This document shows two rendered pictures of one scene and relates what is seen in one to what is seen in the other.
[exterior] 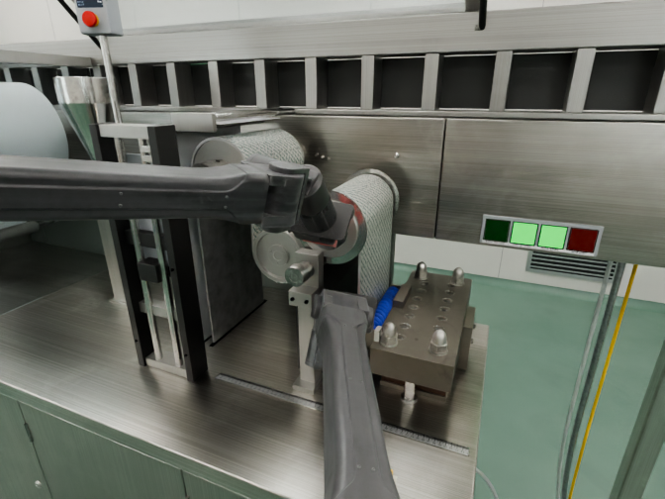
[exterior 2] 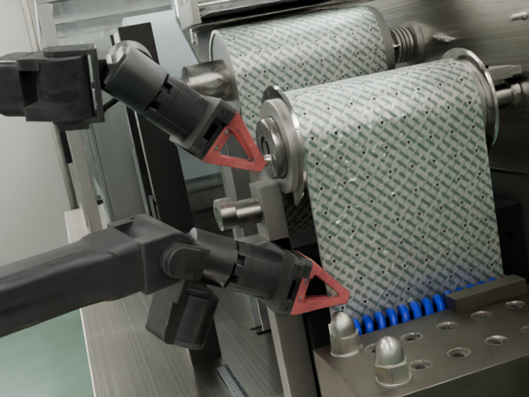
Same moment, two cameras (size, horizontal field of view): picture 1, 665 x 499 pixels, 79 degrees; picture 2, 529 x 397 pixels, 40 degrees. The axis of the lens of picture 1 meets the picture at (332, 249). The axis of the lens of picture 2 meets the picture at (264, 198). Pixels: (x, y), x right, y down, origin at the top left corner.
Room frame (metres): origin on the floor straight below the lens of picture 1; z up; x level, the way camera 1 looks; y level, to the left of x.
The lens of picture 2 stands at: (0.17, -0.68, 1.36)
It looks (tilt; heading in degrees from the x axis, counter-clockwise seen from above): 11 degrees down; 53
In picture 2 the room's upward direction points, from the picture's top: 11 degrees counter-clockwise
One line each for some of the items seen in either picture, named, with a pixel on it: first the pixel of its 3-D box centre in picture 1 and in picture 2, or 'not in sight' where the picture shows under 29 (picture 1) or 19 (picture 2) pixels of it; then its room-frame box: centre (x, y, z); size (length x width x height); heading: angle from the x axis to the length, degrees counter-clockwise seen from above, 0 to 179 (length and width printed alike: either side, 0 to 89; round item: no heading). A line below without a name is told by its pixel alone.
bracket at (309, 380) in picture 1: (307, 324); (271, 300); (0.71, 0.05, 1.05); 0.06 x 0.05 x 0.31; 158
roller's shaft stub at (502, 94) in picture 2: not in sight; (489, 98); (1.01, -0.11, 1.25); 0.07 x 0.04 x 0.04; 158
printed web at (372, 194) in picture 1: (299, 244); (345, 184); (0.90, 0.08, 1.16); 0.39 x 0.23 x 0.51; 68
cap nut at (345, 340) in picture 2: (389, 333); (343, 332); (0.68, -0.11, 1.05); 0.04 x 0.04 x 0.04
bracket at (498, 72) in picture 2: not in sight; (490, 72); (1.01, -0.11, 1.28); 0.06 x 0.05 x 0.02; 158
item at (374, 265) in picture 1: (375, 276); (412, 243); (0.83, -0.10, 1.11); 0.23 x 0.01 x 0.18; 157
